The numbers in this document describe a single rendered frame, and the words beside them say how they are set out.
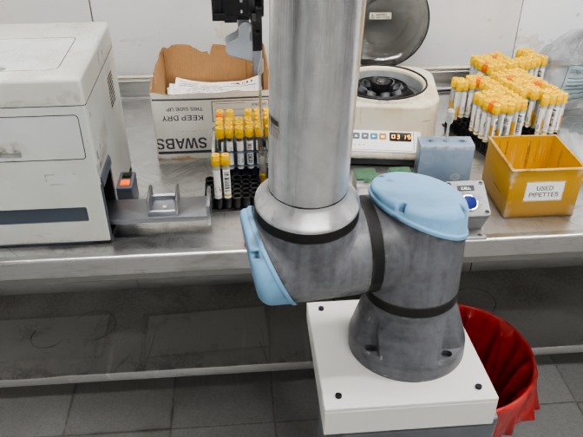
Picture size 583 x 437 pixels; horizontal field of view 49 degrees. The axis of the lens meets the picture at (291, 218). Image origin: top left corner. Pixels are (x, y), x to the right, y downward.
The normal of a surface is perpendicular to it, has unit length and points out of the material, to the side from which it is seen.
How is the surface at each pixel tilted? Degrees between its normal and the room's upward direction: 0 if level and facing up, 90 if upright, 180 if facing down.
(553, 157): 90
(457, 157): 90
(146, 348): 0
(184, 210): 0
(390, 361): 69
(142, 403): 0
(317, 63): 95
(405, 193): 9
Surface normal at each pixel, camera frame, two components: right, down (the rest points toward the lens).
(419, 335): 0.05, 0.21
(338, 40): 0.43, 0.57
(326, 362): -0.01, -0.87
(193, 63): 0.11, 0.52
